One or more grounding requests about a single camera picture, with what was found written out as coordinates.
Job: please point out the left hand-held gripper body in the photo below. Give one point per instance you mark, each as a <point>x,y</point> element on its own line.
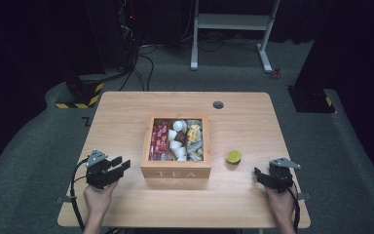
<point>99,172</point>

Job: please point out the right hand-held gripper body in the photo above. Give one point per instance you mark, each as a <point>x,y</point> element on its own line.
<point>280,177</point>

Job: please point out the yellow-green lime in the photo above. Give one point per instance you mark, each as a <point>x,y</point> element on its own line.
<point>234,156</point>

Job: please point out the wooden tea box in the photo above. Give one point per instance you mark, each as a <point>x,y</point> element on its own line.
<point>175,169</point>

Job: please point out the person's left hand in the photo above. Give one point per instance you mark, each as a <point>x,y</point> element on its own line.
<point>98,200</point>

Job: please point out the person's right hand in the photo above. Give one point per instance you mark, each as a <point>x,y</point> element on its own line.
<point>282,204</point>

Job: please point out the stack of red packets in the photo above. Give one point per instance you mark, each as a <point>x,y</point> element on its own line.
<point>159,139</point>

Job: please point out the white coffee capsule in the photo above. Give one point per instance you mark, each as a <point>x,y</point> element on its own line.
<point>172,134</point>
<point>179,125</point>
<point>175,144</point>
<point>182,158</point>
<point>180,151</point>

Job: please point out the brown coffee capsule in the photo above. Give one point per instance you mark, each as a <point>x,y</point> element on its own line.
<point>181,137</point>

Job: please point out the pile of grey packets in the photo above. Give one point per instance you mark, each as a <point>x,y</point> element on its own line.
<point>196,150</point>

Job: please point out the black yellow striped stand base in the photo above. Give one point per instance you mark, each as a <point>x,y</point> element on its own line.
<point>81,94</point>

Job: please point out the yellow coffee capsule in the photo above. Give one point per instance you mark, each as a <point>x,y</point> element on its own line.
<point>192,135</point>

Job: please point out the grey round table grommet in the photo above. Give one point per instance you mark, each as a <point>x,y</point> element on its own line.
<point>218,104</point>

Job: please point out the small red object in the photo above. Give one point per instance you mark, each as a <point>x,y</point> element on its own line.
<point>275,73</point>

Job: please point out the dark equipment rack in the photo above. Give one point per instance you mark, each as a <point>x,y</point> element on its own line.
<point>126,29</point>

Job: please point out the white metal stand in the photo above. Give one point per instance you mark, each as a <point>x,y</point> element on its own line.
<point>230,22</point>

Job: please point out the grey table edge bracket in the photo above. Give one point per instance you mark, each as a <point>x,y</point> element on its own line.
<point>63,199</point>
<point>304,196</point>

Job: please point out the black floor base plate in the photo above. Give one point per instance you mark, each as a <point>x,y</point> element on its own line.
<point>310,99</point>

